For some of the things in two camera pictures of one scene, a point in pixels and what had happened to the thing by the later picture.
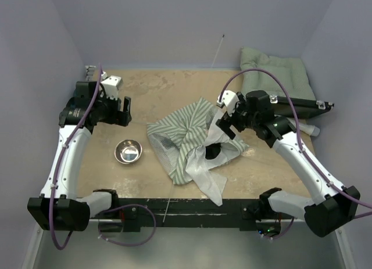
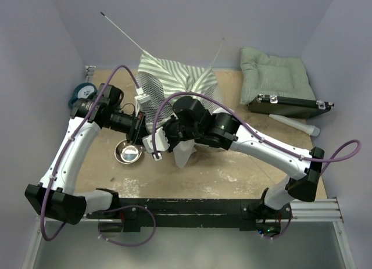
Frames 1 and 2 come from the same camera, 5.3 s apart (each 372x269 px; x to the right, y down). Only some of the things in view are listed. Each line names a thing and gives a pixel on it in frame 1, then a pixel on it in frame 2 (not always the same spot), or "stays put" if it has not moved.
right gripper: (227, 120) -> (167, 130)
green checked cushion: (291, 71) stays put
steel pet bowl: (128, 151) stays put
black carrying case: (303, 108) stays put
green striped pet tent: (187, 144) -> (164, 82)
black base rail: (188, 212) stays put
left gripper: (118, 117) -> (139, 129)
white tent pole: (167, 209) -> (122, 31)
